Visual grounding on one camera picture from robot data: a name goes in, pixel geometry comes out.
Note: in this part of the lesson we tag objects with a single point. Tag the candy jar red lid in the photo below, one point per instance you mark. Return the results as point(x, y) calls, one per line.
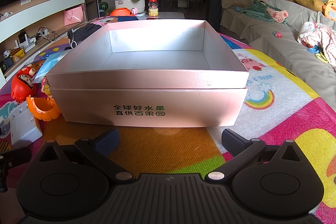
point(153, 8)

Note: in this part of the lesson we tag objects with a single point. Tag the red daruma doll toy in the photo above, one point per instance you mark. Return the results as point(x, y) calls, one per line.
point(22, 85)

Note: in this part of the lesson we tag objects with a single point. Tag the green and pink clothes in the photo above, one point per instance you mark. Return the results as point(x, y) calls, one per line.
point(261, 10)

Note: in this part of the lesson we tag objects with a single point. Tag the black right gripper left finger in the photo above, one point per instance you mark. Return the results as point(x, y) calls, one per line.
point(97, 151)

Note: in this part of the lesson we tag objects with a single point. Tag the orange plastic toy bowl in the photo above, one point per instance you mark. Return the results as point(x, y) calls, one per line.
point(44, 109)

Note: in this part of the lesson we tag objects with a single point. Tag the white patterned blanket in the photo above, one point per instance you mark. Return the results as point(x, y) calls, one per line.
point(313, 34)

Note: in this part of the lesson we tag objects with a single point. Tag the white power adapter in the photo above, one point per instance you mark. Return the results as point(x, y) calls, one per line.
point(24, 128)

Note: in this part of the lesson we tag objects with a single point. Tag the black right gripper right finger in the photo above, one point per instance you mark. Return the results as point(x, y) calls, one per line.
point(244, 153)

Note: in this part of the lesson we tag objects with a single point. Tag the yellow duck plush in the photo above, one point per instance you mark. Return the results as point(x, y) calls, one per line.
point(329, 9)

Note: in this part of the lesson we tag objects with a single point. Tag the colourful cartoon play mat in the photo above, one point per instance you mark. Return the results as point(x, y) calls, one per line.
point(292, 181)

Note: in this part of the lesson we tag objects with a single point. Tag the orange round toy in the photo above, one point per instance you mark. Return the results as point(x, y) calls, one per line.
point(121, 12)

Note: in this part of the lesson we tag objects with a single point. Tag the pink paper bag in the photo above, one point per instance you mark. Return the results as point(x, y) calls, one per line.
point(73, 15)

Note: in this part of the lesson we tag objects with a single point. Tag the grey covered sofa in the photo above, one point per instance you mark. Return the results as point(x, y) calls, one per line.
point(279, 41)

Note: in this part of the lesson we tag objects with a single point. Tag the blue tissue pack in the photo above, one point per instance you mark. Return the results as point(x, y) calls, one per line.
point(48, 64)

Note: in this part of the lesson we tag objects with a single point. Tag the white tv cabinet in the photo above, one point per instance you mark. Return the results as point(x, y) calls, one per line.
point(49, 13)

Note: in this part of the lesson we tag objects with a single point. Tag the black pouch with rings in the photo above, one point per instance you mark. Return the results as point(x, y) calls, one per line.
point(78, 36)

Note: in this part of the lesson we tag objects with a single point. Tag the pink cardboard gift box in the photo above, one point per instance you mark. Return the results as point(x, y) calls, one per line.
point(151, 73)

